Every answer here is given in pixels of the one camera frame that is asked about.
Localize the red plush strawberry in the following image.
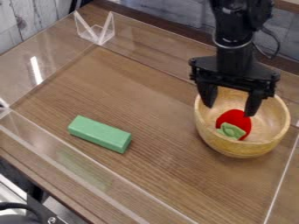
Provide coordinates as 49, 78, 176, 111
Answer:
214, 109, 252, 141

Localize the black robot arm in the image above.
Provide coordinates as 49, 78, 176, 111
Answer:
189, 0, 280, 117

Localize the green rectangular block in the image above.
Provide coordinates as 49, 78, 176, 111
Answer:
68, 115, 132, 154

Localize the black table clamp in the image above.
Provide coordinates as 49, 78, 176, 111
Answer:
25, 195, 68, 224

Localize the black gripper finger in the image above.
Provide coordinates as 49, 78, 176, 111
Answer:
196, 81, 218, 108
244, 89, 265, 117

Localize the wooden bowl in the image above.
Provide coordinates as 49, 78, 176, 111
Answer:
193, 87, 291, 158

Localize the clear acrylic corner bracket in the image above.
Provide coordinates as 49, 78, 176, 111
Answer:
73, 11, 116, 46

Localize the clear acrylic tray wall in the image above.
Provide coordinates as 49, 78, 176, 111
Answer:
0, 12, 299, 224

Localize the black cable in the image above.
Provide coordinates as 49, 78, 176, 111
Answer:
0, 200, 30, 214

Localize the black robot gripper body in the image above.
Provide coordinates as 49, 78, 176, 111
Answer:
189, 56, 280, 98

